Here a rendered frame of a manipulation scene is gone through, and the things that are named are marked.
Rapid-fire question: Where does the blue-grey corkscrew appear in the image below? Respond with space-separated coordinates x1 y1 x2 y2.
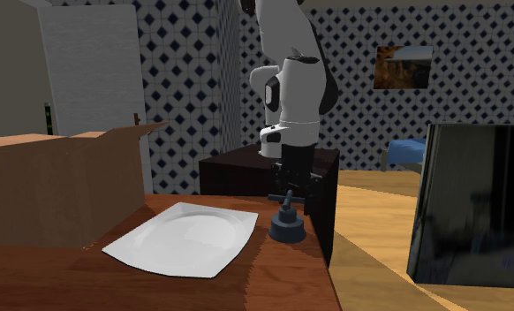
267 189 307 245

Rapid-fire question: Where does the dark robot stand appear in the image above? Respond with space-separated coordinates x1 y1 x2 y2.
198 144 341 269

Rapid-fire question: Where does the blue bed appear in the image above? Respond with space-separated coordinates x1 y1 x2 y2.
380 137 427 173

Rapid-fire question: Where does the brown wooden table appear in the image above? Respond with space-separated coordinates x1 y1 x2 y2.
0 193 343 311

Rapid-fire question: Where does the white square plate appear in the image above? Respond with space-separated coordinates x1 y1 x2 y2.
101 201 260 279

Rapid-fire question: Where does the black glossy box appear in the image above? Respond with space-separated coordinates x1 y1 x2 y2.
406 123 514 290

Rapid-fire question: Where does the white door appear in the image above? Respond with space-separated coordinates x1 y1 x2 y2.
37 4 155 195

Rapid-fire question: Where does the open brown cardboard box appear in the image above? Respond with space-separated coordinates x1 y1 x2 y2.
0 121 170 249

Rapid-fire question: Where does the landscape wall picture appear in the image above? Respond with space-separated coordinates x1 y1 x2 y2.
373 45 435 91

